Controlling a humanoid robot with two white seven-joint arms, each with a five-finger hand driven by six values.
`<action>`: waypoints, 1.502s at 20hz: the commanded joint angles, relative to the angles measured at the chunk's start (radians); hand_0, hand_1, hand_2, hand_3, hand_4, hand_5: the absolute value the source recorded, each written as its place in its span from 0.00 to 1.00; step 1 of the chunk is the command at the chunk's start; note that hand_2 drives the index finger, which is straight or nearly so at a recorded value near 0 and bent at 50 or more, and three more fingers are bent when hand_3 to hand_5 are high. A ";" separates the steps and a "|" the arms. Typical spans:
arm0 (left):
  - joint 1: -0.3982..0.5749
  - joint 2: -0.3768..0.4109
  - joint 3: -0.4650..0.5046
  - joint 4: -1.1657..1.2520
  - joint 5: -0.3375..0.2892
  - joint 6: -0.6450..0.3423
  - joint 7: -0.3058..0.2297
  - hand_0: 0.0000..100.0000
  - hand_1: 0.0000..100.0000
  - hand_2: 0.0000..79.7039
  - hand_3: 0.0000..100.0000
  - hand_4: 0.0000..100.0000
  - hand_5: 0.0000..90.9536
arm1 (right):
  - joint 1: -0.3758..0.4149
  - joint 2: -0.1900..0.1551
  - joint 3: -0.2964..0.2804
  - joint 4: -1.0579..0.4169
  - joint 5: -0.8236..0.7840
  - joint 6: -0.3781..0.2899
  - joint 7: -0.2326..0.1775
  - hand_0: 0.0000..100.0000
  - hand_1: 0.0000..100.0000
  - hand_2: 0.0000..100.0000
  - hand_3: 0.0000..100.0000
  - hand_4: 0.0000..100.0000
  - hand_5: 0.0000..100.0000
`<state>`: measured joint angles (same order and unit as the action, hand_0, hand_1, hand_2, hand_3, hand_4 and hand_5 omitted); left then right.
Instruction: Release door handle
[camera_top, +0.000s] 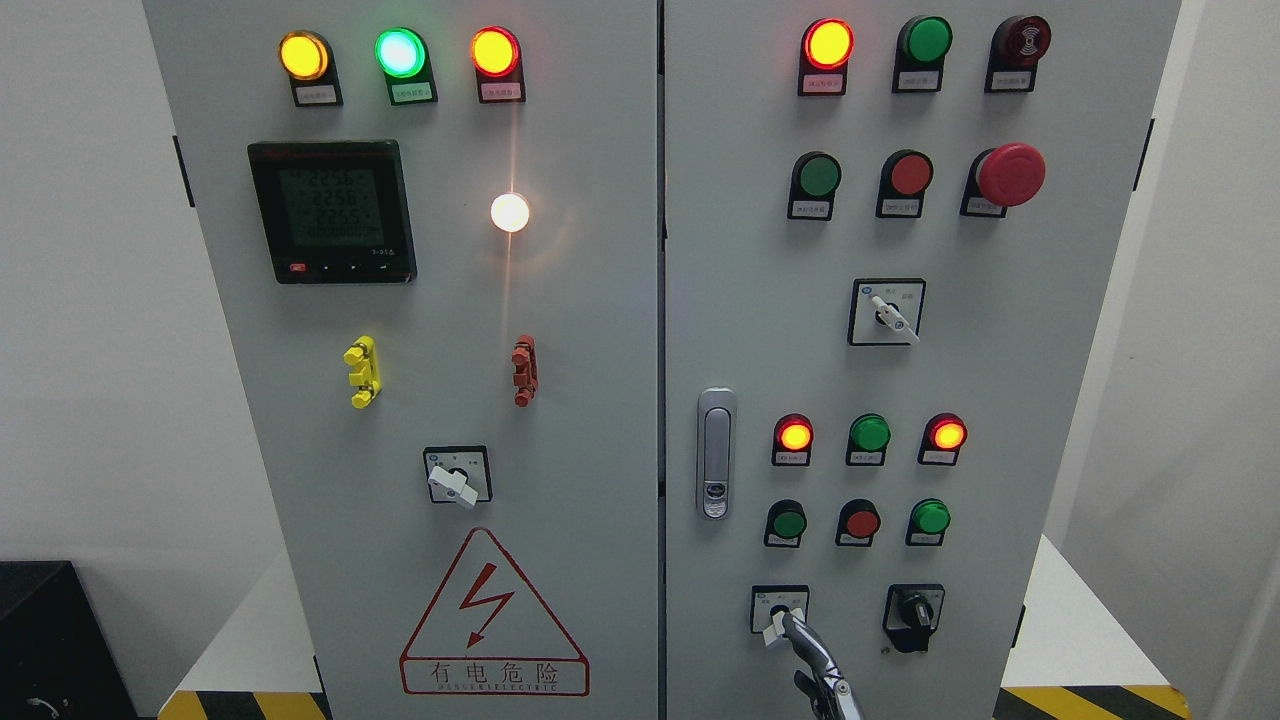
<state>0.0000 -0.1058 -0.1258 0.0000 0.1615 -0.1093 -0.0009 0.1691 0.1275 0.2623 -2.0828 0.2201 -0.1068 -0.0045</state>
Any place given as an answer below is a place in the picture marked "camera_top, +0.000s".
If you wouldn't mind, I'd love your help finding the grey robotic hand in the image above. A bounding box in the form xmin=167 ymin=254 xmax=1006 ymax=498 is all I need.
xmin=774 ymin=609 xmax=867 ymax=719

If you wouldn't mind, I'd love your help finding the silver door lock handle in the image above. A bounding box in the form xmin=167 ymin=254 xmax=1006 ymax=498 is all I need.
xmin=695 ymin=387 xmax=737 ymax=520

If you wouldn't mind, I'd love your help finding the grey right cabinet door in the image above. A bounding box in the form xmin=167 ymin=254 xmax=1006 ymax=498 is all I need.
xmin=664 ymin=1 xmax=1181 ymax=719

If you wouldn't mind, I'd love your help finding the grey cabinet door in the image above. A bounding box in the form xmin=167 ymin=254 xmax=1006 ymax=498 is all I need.
xmin=664 ymin=1 xmax=1181 ymax=719
xmin=143 ymin=1 xmax=660 ymax=719

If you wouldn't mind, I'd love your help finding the grey left cabinet door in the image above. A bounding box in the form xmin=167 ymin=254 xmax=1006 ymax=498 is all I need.
xmin=143 ymin=1 xmax=660 ymax=719

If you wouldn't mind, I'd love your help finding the red lit indicator right door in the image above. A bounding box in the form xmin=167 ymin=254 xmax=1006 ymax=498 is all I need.
xmin=797 ymin=17 xmax=856 ymax=97

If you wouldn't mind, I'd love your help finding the red-orange indicator light left door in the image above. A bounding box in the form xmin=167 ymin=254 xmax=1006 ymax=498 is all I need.
xmin=470 ymin=26 xmax=526 ymax=102

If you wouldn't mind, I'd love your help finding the red push button lower middle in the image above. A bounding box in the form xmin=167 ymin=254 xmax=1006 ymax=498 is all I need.
xmin=835 ymin=498 xmax=881 ymax=547

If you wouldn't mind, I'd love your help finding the green push button lower left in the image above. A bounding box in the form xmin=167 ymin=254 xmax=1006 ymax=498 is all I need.
xmin=763 ymin=498 xmax=808 ymax=548

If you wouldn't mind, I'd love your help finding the green push button lower right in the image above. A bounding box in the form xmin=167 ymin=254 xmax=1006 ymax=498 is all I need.
xmin=905 ymin=498 xmax=952 ymax=547

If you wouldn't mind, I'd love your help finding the white platform with hazard stripes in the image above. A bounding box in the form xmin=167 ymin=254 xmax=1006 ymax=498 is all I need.
xmin=160 ymin=539 xmax=1190 ymax=719

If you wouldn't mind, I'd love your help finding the green indicator lower middle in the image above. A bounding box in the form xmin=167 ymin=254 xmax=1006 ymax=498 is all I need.
xmin=845 ymin=413 xmax=892 ymax=468

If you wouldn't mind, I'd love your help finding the red lit indicator lower left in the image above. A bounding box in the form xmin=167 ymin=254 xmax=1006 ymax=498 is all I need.
xmin=771 ymin=413 xmax=814 ymax=466

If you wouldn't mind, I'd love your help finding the red lit indicator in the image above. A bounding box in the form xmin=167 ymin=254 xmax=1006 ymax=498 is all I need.
xmin=771 ymin=413 xmax=814 ymax=466
xmin=916 ymin=413 xmax=968 ymax=466

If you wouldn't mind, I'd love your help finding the red lit indicator lower right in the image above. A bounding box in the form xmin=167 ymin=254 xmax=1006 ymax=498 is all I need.
xmin=916 ymin=413 xmax=968 ymax=466

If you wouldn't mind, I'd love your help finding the red electric danger warning sticker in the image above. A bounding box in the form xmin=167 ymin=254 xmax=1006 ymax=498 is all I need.
xmin=399 ymin=527 xmax=590 ymax=697

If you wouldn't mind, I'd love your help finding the green push button second row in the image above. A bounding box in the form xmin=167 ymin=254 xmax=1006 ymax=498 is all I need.
xmin=787 ymin=151 xmax=842 ymax=222

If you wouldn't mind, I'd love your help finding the red push button second row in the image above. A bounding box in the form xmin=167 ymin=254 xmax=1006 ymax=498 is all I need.
xmin=876 ymin=149 xmax=934 ymax=219

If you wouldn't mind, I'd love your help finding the red emergency stop mushroom button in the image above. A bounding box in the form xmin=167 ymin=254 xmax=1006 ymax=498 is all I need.
xmin=960 ymin=142 xmax=1046 ymax=218

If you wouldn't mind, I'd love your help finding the white lit indicator lamp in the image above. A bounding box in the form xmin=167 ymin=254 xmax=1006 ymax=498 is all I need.
xmin=490 ymin=192 xmax=531 ymax=234

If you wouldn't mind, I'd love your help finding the green push button top row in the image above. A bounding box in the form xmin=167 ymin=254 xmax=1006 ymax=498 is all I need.
xmin=892 ymin=15 xmax=954 ymax=94

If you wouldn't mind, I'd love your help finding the dark red buzzer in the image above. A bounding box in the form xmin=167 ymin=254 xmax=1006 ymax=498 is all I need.
xmin=986 ymin=15 xmax=1052 ymax=94

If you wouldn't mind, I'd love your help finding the black digital power meter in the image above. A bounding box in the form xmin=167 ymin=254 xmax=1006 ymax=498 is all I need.
xmin=247 ymin=138 xmax=416 ymax=284

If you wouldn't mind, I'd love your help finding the green lit indicator light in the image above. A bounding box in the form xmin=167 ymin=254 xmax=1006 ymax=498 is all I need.
xmin=375 ymin=27 xmax=438 ymax=106

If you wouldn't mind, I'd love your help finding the black box lower left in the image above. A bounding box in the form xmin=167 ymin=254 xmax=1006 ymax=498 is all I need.
xmin=1 ymin=561 xmax=137 ymax=719

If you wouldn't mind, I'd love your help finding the yellow indicator light top left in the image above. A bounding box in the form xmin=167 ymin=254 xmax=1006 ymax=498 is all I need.
xmin=278 ymin=29 xmax=343 ymax=108

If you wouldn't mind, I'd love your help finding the white rotary switch bottom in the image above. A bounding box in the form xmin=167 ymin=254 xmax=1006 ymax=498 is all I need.
xmin=750 ymin=584 xmax=810 ymax=648

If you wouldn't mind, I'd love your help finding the white rotary switch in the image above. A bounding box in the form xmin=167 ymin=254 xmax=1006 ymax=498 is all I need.
xmin=750 ymin=584 xmax=810 ymax=648
xmin=847 ymin=278 xmax=925 ymax=346

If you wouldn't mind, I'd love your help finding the black key selector switch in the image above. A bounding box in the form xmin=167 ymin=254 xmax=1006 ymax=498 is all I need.
xmin=882 ymin=584 xmax=945 ymax=653

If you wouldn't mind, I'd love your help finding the white rotary switch upper right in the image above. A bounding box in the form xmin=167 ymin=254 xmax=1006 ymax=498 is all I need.
xmin=847 ymin=278 xmax=925 ymax=346

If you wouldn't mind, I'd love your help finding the white rotary switch left door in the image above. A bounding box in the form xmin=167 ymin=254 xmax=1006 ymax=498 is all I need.
xmin=422 ymin=445 xmax=492 ymax=509

